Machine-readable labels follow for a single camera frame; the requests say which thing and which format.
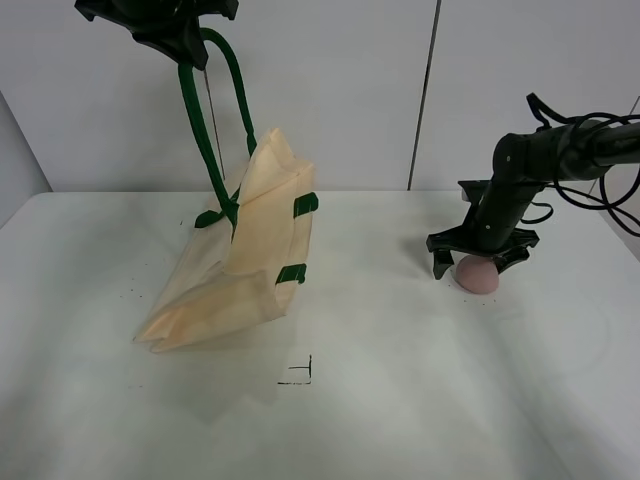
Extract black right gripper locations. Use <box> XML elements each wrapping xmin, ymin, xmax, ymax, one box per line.
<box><xmin>426</xmin><ymin>180</ymin><xmax>540</xmax><ymax>280</ymax></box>

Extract pink peach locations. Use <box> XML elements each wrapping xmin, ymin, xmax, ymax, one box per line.
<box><xmin>454</xmin><ymin>255</ymin><xmax>499</xmax><ymax>295</ymax></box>

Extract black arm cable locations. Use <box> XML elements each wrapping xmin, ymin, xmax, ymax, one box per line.
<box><xmin>525</xmin><ymin>92</ymin><xmax>640</xmax><ymax>238</ymax></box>

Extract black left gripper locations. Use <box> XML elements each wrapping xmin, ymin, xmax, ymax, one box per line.
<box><xmin>75</xmin><ymin>0</ymin><xmax>238</xmax><ymax>70</ymax></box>

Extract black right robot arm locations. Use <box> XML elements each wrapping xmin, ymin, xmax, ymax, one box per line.
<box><xmin>426</xmin><ymin>113</ymin><xmax>639</xmax><ymax>280</ymax></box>

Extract white linen bag green handles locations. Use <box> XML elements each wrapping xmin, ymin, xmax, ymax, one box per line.
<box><xmin>134</xmin><ymin>28</ymin><xmax>319</xmax><ymax>352</ymax></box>

